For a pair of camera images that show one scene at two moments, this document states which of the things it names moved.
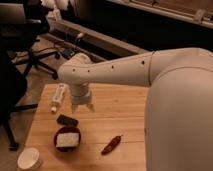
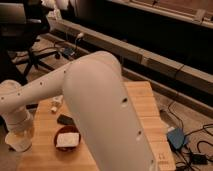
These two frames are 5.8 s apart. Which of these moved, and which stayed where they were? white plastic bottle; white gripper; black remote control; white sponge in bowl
Moved: white gripper
Stayed: white sponge in bowl; black remote control; white plastic bottle
